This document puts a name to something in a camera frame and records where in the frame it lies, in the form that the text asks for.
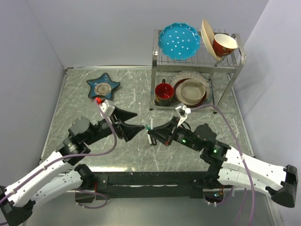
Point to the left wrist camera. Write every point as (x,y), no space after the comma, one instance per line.
(105,106)

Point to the white pen green tip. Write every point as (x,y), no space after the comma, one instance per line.
(149,139)

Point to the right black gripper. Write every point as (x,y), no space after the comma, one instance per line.
(164,132)

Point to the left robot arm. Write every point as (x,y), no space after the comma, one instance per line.
(61,171)

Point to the cream plate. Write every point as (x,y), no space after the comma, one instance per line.
(208,37)

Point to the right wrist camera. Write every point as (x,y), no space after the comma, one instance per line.
(183,112)

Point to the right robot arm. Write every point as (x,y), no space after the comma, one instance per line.
(230,168)

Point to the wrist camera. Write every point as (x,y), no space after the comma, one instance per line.
(183,112)
(105,106)

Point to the beige bowl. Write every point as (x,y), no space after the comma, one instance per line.
(192,91)

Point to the black blue highlighter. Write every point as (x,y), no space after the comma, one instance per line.
(153,140)

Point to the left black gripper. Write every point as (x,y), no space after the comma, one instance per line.
(128,131)

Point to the black base bar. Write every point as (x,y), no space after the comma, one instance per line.
(152,184)

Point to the red bowl white inside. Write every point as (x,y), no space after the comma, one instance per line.
(224,45)

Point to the red rimmed plate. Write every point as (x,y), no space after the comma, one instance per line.
(176,94)

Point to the red and black mug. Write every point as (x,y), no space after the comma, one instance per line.
(164,93)

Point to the blue polka dot plate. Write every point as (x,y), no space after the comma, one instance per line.
(179,41)

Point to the metal dish rack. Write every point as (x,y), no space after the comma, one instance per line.
(166,68)

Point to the blue star shaped dish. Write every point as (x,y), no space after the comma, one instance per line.
(102,87)

